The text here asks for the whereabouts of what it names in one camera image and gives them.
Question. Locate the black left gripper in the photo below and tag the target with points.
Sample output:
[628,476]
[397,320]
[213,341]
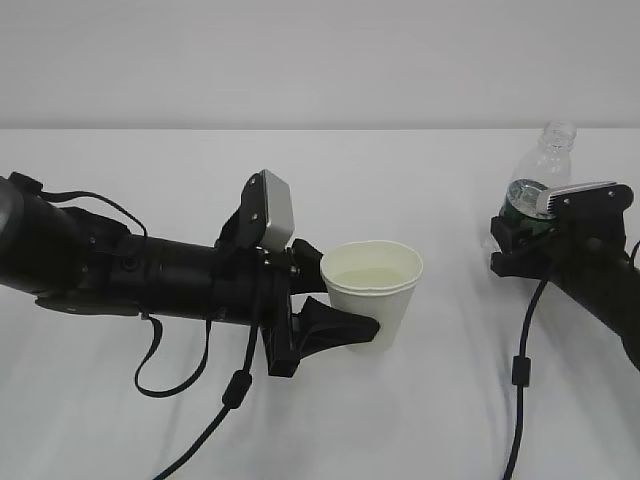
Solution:
[254,287]

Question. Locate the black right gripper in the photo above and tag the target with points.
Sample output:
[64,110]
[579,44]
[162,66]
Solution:
[577,261]

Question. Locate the white paper cup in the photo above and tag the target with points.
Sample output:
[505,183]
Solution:
[374,278]

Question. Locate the clear water bottle green label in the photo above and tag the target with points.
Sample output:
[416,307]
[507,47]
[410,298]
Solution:
[547,165]

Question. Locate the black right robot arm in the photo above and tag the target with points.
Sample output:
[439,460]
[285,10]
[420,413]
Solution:
[619,313]

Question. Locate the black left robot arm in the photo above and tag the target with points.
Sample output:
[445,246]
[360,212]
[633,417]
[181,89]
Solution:
[77,262]

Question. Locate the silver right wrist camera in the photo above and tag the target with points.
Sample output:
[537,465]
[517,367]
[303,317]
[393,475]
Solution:
[596,207]

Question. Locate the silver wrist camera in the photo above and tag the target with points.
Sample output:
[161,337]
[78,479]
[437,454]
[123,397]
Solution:
[596,207]
[264,217]

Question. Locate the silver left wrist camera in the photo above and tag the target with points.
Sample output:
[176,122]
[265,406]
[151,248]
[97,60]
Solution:
[264,217]

